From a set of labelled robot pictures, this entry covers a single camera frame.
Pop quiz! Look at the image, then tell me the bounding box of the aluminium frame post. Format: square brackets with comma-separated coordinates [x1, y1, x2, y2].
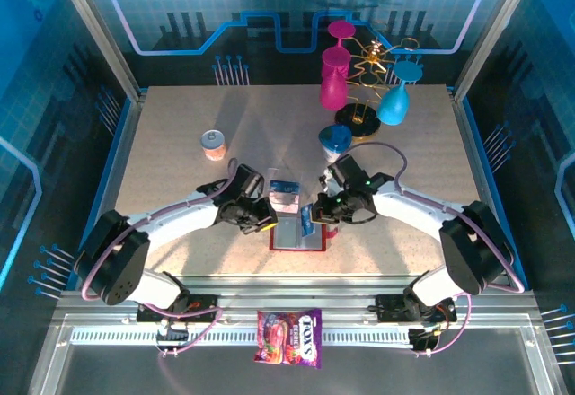
[49, 0, 147, 102]
[453, 0, 540, 98]

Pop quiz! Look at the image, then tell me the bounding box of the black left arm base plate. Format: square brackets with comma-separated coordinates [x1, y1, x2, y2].
[136, 293, 220, 324]

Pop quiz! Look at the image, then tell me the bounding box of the blue-fronted black-backed card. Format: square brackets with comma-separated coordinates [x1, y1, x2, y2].
[300, 204, 318, 238]

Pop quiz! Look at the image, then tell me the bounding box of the small circuit board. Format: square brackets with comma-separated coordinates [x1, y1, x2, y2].
[155, 321, 190, 346]
[409, 322, 446, 352]

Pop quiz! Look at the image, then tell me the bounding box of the purple Fox's candy bag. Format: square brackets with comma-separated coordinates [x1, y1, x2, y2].
[252, 308, 323, 371]

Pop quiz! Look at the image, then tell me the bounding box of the gold wire glass rack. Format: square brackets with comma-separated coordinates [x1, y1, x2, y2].
[334, 20, 422, 139]

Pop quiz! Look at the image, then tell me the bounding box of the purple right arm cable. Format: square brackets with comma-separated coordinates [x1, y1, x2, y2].
[343, 141, 526, 358]

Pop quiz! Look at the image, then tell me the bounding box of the blue VIP chip card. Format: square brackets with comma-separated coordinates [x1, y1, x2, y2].
[269, 179, 301, 195]

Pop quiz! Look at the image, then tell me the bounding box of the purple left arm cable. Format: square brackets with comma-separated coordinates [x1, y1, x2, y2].
[80, 157, 239, 359]

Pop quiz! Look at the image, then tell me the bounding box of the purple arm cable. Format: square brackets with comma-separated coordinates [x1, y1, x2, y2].
[343, 141, 526, 358]
[80, 157, 239, 359]

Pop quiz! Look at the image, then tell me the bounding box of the magenta wine glass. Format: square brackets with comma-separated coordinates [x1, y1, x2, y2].
[319, 48, 353, 110]

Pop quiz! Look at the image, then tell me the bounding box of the aluminium table edge rail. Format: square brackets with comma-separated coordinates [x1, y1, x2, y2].
[448, 87, 516, 291]
[74, 89, 149, 291]

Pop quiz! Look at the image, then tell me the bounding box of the blue wine glass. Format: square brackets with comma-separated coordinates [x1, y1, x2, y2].
[376, 60, 425, 127]

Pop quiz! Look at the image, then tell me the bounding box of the red leather card holder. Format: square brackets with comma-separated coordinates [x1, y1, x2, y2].
[268, 215, 339, 253]

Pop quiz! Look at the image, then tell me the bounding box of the white slotted cable duct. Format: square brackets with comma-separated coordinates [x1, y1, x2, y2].
[69, 325, 414, 347]

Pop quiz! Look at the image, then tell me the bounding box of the small pink tin can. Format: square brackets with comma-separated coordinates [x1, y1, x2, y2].
[199, 129, 227, 162]

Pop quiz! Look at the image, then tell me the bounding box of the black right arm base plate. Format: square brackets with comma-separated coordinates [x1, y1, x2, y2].
[375, 293, 458, 324]

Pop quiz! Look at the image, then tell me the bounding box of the wide aluminium base rail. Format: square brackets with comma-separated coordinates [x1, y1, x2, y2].
[56, 275, 540, 320]

